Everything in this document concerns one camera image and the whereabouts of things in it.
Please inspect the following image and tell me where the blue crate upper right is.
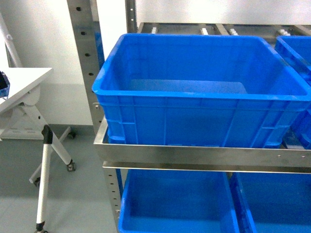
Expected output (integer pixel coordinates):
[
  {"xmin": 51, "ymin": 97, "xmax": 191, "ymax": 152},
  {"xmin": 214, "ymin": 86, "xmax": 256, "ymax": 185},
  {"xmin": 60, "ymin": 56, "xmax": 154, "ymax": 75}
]
[{"xmin": 274, "ymin": 35, "xmax": 311, "ymax": 150}]

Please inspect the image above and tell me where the steel roller rack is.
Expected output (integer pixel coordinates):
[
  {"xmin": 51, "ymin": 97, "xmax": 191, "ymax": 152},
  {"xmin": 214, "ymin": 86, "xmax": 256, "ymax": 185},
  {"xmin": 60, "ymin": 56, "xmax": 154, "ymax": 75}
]
[{"xmin": 68, "ymin": 0, "xmax": 311, "ymax": 222}]

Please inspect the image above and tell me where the large blue plastic crate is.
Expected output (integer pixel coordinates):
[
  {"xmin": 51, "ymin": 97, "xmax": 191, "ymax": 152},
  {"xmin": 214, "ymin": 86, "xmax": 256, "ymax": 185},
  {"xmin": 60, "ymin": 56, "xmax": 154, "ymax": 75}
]
[{"xmin": 92, "ymin": 33, "xmax": 311, "ymax": 148}]

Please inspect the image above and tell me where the blue crate lower right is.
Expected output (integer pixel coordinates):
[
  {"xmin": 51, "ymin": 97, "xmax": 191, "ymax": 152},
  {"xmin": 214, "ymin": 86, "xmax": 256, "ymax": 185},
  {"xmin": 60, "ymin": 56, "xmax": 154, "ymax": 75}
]
[{"xmin": 229, "ymin": 172, "xmax": 311, "ymax": 233}]

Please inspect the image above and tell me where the blue crate lower left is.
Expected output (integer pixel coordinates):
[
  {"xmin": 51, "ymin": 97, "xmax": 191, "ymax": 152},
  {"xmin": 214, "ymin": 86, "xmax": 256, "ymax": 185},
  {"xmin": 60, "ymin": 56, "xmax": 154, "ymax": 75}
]
[{"xmin": 118, "ymin": 169, "xmax": 240, "ymax": 233}]

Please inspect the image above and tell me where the white folding table frame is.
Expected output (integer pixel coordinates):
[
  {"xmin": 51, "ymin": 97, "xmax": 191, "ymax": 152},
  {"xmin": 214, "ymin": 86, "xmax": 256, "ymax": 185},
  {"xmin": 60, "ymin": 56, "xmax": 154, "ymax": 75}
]
[{"xmin": 0, "ymin": 14, "xmax": 77, "ymax": 233}]

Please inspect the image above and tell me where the green mushroom push button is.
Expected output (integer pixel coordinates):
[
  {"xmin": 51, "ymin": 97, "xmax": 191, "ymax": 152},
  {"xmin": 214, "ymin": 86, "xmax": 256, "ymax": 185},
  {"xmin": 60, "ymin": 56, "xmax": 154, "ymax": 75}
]
[{"xmin": 0, "ymin": 71, "xmax": 10, "ymax": 98}]

